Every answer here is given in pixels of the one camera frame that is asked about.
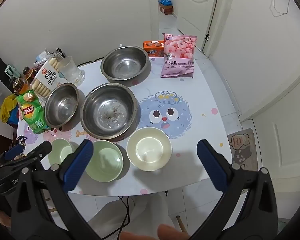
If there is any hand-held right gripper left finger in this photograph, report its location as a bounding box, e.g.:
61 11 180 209
11 139 100 240

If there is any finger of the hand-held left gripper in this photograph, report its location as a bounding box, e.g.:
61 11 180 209
2 144 25 161
21 141 52 167

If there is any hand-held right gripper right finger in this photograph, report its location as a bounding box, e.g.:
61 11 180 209
190 139 282 240

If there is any pale green ceramic bowl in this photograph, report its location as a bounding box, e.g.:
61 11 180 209
85 140 124 182
48 138 77 167

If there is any small steel bowl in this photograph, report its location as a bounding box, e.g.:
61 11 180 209
44 83 80 128

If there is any large steel bowl stained inside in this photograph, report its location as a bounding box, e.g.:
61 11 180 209
80 83 138 140

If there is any cream ceramic bowl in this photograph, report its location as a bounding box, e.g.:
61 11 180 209
127 127 172 172

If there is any person's left forearm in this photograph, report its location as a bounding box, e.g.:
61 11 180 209
0 209 12 230

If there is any person's right hand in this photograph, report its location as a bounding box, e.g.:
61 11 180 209
120 224 192 240

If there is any dark brown cabinet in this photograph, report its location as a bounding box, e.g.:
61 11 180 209
0 129 17 155

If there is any tan cat floor mat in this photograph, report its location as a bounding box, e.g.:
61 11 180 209
227 129 258 178

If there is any blue packet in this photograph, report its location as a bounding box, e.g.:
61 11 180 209
9 106 20 125

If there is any green potato chip bag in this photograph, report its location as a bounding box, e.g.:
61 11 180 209
17 90 50 134

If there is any yellow plastic bag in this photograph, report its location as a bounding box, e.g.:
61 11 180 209
0 94 18 123

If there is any amber glass bottle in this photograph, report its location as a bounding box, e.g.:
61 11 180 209
22 66 37 83
11 77 30 94

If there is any wooden stool leg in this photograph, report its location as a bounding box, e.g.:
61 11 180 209
176 215 188 233

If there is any clear biscuit box white label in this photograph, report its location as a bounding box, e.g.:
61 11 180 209
31 54 68 100

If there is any teal and white carton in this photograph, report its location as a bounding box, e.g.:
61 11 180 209
4 64 22 78

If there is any white panel door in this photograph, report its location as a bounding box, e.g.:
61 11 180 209
240 65 300 230

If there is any clear glass object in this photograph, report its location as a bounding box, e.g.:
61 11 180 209
60 56 85 85

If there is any white plastic bag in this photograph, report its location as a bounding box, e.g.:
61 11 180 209
35 49 53 63

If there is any pink snack bag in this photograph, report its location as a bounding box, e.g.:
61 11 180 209
161 32 198 78

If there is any orange cookie box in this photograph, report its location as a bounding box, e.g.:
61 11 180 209
143 40 165 57

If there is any white door wavy relief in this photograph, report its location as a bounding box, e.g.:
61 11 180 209
176 0 220 53

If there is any cardboard box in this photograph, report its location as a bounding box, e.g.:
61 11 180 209
159 2 174 15

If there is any black power cable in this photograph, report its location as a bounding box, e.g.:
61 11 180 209
107 196 132 240

